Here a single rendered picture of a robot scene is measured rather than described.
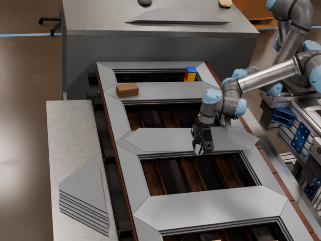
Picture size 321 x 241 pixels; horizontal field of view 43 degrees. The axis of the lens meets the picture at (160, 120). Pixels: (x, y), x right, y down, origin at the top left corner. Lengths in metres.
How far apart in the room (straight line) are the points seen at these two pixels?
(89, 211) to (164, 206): 0.33
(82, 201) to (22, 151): 1.46
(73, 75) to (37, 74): 1.36
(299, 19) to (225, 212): 0.95
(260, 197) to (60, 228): 0.90
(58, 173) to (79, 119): 0.42
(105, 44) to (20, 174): 1.12
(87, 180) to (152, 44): 1.13
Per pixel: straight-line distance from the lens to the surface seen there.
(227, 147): 2.15
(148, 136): 2.09
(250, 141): 2.24
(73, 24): 2.62
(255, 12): 5.56
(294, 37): 2.06
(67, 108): 2.39
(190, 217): 1.77
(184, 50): 2.79
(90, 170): 1.96
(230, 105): 1.78
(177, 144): 2.08
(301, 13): 2.05
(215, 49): 2.86
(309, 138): 2.40
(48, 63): 4.24
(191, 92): 2.49
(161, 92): 2.43
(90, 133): 2.22
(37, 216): 2.81
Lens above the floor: 2.20
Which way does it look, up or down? 38 degrees down
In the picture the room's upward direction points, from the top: 10 degrees clockwise
